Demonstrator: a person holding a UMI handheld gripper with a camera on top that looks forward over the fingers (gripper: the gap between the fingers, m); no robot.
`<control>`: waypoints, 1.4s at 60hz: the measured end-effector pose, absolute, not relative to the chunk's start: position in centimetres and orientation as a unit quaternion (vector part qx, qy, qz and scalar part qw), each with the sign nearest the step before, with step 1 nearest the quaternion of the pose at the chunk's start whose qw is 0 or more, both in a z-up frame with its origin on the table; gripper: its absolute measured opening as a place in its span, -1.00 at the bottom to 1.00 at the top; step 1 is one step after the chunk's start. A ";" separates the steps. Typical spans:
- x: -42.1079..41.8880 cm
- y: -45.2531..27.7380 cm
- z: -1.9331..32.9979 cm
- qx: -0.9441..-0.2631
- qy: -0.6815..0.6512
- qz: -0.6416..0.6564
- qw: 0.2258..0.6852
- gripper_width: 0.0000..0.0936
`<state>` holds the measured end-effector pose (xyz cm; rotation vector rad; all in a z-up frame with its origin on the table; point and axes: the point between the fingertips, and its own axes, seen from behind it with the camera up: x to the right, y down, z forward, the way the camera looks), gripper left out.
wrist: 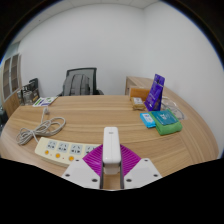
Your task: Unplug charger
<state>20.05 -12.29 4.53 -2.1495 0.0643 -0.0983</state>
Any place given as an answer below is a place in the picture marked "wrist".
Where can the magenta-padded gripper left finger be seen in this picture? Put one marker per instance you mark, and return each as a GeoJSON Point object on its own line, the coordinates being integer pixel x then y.
{"type": "Point", "coordinates": [81, 173]}

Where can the cream power strip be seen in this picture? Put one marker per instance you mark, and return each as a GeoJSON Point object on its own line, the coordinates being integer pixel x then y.
{"type": "Point", "coordinates": [61, 150]}

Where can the folded green towel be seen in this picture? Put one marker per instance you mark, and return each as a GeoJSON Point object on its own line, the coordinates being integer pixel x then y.
{"type": "Point", "coordinates": [170, 128]}

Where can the clear plastic bag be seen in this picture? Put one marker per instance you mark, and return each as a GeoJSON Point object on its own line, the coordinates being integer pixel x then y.
{"type": "Point", "coordinates": [175, 108]}

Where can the wooden glass-door cabinet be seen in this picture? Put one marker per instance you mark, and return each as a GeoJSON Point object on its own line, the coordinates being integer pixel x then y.
{"type": "Point", "coordinates": [11, 80]}

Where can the small blue packet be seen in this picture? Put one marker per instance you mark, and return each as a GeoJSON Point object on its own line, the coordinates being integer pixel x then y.
{"type": "Point", "coordinates": [147, 120]}

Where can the white printed leaflet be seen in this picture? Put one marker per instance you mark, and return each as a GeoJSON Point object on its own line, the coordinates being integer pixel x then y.
{"type": "Point", "coordinates": [45, 101]}

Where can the teal flat box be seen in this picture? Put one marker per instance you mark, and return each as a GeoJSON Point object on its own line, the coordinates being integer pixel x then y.
{"type": "Point", "coordinates": [164, 117]}

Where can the purple standing pouch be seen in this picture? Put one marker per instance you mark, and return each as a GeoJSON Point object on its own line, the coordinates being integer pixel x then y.
{"type": "Point", "coordinates": [155, 93]}

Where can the black mesh office chair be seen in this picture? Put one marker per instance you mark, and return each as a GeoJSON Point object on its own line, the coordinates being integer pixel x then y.
{"type": "Point", "coordinates": [95, 83]}

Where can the small tan snack packet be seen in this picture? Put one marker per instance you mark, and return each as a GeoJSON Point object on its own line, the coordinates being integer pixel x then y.
{"type": "Point", "coordinates": [137, 103]}

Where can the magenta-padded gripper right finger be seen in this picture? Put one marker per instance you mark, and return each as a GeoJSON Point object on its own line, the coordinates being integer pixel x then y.
{"type": "Point", "coordinates": [140, 171]}

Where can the white charger block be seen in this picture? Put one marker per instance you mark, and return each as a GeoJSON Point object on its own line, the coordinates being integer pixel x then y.
{"type": "Point", "coordinates": [111, 146]}

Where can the grey backpack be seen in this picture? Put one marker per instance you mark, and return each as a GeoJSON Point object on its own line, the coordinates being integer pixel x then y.
{"type": "Point", "coordinates": [76, 85]}

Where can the wooden side cabinet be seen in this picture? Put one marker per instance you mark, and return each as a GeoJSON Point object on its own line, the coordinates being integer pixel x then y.
{"type": "Point", "coordinates": [135, 81]}

